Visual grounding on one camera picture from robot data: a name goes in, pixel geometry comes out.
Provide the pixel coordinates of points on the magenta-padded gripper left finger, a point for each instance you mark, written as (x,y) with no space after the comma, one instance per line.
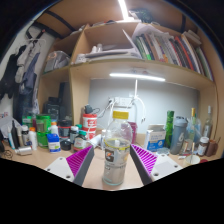
(78,163)

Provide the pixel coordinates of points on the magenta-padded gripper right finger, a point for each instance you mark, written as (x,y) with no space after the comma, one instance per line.
(148,163)

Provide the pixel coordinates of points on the clear yellow-capped drink bottle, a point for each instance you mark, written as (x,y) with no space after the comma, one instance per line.
(116,150)

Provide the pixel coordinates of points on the pale blue hairbrush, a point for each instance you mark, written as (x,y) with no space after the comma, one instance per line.
(163,151)

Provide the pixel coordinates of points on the dark bottle with green cap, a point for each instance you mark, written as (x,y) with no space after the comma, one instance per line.
(80,142)

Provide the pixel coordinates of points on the small black round jar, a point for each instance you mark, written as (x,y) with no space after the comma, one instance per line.
(65,145)

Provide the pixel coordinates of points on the white and blue carton box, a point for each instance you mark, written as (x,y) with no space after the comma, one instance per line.
(155,138)

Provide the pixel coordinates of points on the white paper roll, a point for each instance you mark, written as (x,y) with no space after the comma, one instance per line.
(96,141)

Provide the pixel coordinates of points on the white jar with blue lid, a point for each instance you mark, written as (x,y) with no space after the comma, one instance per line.
(54,144)

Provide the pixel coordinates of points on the dark jar with red label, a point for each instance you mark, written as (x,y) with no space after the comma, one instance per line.
(64,130)

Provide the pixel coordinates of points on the grey shaker bottle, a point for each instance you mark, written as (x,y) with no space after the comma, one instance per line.
(178,136)

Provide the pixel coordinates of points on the green glass bottle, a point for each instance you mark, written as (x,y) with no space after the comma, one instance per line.
(169,128)

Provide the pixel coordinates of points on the red and white canister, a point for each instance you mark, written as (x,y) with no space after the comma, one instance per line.
(89,124)

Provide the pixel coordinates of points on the green plastic container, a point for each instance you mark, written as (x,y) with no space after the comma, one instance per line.
(43,128)

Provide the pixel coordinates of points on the white bottle orange cap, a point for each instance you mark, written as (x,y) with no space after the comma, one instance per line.
(33,140)

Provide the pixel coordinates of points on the flat round red coaster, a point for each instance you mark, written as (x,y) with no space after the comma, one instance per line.
(204,161)

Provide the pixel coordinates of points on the silver tube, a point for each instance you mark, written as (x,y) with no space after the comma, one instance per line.
(23,150)

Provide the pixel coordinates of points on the brown jar with white lid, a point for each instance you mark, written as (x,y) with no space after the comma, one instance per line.
(203,146)

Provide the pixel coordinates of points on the slim bottle with gold cap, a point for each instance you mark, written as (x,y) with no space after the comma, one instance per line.
(192,126)

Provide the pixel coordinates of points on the slim bottle with green cap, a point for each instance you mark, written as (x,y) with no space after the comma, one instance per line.
(197,130)

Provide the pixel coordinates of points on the black desktop appliance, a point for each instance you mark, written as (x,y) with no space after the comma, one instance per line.
(53,105)

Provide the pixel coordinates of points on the brown mug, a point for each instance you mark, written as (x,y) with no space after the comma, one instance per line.
(211,148)

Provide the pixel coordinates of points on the clear glass bottle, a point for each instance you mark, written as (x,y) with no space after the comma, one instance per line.
(208,125)

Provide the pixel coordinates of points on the white LED desk lamp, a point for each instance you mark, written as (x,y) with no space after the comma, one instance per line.
(136,76)

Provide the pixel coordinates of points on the wooden shelf unit with books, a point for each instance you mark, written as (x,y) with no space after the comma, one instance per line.
(140,68)

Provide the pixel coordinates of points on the hanging clothes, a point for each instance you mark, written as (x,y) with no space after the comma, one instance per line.
(20,73)

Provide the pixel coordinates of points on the ceiling tube light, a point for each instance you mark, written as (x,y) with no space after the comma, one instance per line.
(123,10)

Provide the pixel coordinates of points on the white wall power strip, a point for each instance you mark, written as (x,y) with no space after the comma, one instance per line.
(120,101)

